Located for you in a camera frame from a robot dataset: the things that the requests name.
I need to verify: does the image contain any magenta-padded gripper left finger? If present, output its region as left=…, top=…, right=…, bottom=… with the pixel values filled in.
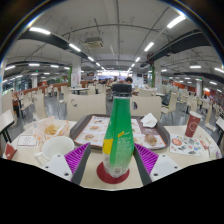
left=42, top=142, right=92, bottom=186

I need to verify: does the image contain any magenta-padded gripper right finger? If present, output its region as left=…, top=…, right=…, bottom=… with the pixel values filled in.
left=132, top=142, right=183, bottom=187

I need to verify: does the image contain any green drink bottle black cap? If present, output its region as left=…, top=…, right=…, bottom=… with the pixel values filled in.
left=102, top=83, right=135, bottom=179

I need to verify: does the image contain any brown food piece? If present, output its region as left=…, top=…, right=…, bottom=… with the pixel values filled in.
left=143, top=133, right=158, bottom=147

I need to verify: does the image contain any white mug with black dots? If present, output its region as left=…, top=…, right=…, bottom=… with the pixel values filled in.
left=34, top=135, right=75, bottom=165

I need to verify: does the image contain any dark brown food tray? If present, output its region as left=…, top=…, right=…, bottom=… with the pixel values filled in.
left=69, top=113, right=171, bottom=150

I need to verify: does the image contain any printed paper tray liner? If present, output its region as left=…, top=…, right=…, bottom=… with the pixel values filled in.
left=73, top=115, right=167, bottom=148

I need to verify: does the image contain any flat round red coaster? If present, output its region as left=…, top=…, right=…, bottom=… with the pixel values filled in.
left=96, top=161, right=130, bottom=185

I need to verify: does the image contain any crumpled white napkin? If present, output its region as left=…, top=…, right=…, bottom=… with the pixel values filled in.
left=139, top=112, right=158, bottom=129

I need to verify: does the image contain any paper wrapper with fried food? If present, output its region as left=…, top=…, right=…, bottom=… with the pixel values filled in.
left=33, top=116, right=70, bottom=143

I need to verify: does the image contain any colourful sticker sheet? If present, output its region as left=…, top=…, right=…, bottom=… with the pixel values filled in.
left=169, top=133, right=209, bottom=157

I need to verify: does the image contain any beige chair with round hole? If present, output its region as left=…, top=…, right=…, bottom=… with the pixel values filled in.
left=66, top=93, right=108, bottom=122
left=130, top=95, right=163, bottom=121

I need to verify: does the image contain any white printed card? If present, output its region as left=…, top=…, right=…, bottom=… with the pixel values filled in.
left=16, top=134, right=38, bottom=148

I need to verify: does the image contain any red paper cup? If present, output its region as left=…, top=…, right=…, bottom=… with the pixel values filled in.
left=184, top=110, right=203, bottom=138

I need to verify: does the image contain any red sauce packet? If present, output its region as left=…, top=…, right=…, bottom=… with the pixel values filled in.
left=199, top=139, right=210, bottom=150

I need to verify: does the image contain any group of beige chairs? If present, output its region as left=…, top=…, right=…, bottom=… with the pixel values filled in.
left=0, top=83, right=224, bottom=133

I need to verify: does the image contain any clear plastic bag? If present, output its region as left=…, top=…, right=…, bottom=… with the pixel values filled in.
left=208, top=144, right=223, bottom=160

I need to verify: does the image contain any small red box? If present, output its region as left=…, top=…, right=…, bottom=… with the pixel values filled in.
left=2, top=142, right=18, bottom=161

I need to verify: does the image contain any white table with black leg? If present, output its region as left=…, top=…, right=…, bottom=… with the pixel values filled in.
left=214, top=116, right=224, bottom=135
left=0, top=109, right=16, bottom=144

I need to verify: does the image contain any ceiling air conditioner unit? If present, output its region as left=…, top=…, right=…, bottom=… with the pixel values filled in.
left=83, top=36, right=104, bottom=49

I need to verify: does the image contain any group of ceiling lights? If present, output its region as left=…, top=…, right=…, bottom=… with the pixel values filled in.
left=1, top=14, right=224, bottom=88

